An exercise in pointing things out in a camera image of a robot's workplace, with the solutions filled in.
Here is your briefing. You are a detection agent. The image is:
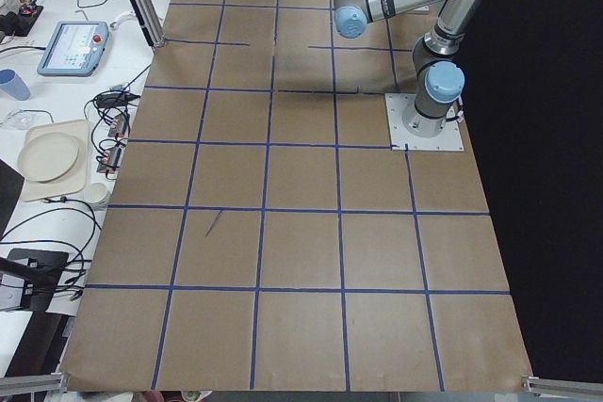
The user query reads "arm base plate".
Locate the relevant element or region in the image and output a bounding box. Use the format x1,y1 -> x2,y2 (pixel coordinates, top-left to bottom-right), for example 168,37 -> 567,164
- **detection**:
385,93 -> 464,152

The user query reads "beige tray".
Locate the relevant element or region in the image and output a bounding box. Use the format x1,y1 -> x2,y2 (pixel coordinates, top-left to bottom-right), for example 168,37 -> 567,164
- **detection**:
17,120 -> 90,201

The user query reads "blue plastic cup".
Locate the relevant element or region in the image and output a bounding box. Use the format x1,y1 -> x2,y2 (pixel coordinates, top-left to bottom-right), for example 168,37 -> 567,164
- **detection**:
0,69 -> 31,101

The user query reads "black tripod base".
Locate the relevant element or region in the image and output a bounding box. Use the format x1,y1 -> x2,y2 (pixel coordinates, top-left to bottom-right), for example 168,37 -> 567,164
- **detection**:
1,248 -> 69,312

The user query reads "beige round plate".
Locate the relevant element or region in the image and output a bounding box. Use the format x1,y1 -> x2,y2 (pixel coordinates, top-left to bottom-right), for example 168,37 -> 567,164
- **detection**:
17,132 -> 79,182

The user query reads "near teach pendant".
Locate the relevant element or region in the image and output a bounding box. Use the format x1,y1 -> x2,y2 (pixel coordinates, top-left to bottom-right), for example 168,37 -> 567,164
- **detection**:
37,21 -> 109,76

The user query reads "white paper cup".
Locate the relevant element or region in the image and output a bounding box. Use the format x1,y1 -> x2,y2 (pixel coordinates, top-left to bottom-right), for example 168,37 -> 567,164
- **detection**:
84,183 -> 111,210

